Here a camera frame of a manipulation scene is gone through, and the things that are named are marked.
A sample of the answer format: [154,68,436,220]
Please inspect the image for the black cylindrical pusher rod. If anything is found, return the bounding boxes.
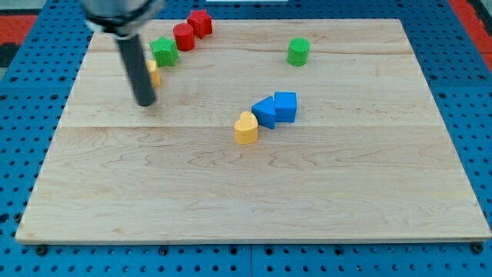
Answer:
[117,35,156,107]

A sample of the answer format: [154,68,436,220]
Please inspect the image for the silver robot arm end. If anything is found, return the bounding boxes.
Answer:
[81,0,167,39]

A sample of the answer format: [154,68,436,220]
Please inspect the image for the yellow heart block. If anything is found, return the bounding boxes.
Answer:
[234,111,258,145]

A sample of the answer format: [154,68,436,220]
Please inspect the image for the blue triangle block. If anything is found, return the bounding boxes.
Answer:
[251,96,276,129]

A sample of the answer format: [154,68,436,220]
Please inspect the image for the blue cube block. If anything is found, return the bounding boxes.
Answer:
[274,92,298,122]

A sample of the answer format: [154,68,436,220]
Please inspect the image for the wooden board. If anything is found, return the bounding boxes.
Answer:
[16,19,491,245]

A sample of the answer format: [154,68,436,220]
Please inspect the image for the green cylinder block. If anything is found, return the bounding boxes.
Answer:
[288,37,310,67]

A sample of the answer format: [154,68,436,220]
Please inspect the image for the yellow block behind rod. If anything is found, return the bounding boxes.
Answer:
[145,59,161,88]

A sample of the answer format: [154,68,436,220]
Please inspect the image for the green star block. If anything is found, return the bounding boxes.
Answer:
[149,36,178,68]

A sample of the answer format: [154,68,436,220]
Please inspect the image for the red cylinder block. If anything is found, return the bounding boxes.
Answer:
[173,23,195,52]

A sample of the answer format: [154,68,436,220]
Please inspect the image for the red star block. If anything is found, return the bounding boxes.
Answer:
[187,9,213,38]

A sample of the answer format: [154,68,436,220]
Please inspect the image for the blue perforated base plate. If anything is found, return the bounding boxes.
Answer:
[1,1,491,276]

